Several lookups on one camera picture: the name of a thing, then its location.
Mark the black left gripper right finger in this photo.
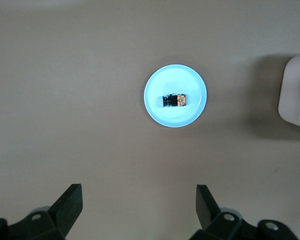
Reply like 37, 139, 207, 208
189, 184, 300, 240

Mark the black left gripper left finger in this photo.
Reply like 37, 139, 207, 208
0, 183, 84, 240

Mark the orange black switch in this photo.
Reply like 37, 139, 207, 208
161, 92, 188, 109

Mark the white lidded storage box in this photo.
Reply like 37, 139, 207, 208
277, 51, 300, 137

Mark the light blue round plate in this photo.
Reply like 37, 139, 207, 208
143, 64, 208, 128

